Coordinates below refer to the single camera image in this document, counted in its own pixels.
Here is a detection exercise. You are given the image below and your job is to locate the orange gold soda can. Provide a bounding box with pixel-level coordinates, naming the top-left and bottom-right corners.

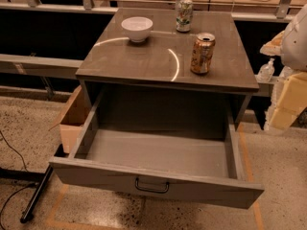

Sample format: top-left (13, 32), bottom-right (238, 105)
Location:
top-left (191, 33), bottom-right (216, 75)

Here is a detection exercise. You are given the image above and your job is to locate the white ceramic bowl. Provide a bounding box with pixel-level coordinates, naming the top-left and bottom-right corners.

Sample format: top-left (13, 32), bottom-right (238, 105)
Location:
top-left (121, 16), bottom-right (154, 42)

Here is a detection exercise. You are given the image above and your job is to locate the green white soda can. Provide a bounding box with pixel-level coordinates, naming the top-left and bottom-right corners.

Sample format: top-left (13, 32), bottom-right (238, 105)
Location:
top-left (176, 0), bottom-right (193, 33)

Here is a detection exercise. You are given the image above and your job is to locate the grey metal rail frame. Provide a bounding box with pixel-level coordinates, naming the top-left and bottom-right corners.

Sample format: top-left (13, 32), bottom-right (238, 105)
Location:
top-left (0, 0), bottom-right (307, 98)

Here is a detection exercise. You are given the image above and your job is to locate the clear sanitizer pump bottle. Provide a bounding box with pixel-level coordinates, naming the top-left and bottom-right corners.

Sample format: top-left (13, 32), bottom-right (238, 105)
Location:
top-left (256, 57), bottom-right (274, 82)

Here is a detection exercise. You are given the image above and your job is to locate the black floor cable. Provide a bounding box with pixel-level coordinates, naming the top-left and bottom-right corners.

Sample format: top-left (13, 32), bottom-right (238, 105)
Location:
top-left (0, 129), bottom-right (39, 230)

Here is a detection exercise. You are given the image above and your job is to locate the grey top drawer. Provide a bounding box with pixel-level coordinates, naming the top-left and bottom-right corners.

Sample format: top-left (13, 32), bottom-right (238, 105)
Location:
top-left (50, 86), bottom-right (264, 209)

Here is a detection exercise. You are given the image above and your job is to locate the black metal floor bar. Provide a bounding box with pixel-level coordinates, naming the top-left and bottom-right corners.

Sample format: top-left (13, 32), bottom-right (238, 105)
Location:
top-left (20, 166), bottom-right (53, 224)

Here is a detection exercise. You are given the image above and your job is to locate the open cardboard box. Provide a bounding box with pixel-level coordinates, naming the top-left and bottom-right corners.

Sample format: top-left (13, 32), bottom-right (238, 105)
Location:
top-left (50, 85), bottom-right (89, 153)

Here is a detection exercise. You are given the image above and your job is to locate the grey wooden cabinet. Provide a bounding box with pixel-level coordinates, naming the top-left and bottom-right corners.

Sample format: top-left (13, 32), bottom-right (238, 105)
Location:
top-left (76, 8), bottom-right (259, 122)

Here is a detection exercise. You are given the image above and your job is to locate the black drawer handle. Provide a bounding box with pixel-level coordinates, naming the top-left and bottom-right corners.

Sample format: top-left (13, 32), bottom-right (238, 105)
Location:
top-left (134, 178), bottom-right (170, 194)

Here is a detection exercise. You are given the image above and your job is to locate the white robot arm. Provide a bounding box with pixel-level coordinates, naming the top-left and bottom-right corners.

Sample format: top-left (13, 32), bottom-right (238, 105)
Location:
top-left (260, 5), bottom-right (307, 133)

